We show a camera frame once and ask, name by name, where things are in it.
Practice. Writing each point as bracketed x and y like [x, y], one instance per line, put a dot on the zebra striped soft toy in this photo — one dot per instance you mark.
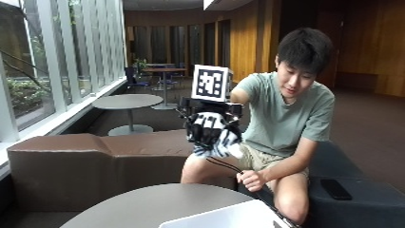
[222, 148]

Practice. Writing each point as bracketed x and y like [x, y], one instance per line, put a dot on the white marker cube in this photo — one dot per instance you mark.
[212, 83]

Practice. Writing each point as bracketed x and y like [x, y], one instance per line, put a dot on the blue chair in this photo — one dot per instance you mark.
[133, 79]
[169, 80]

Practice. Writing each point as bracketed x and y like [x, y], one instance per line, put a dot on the the person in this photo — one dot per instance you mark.
[282, 120]

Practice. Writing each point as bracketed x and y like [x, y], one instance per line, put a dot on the large round grey table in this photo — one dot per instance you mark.
[168, 202]

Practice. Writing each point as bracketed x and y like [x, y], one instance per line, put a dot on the black phone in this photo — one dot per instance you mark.
[336, 189]

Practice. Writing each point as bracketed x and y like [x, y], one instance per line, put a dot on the small round grey table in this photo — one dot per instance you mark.
[126, 101]

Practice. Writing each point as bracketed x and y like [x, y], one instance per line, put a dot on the round wooden table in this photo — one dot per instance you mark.
[164, 70]

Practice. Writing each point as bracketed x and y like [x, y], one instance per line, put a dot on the green potted plant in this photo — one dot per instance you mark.
[140, 65]

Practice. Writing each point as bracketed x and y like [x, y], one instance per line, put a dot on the dark grey bench seat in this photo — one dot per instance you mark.
[362, 202]

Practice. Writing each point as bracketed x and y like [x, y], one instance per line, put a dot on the brown bench seat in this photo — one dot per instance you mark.
[96, 171]

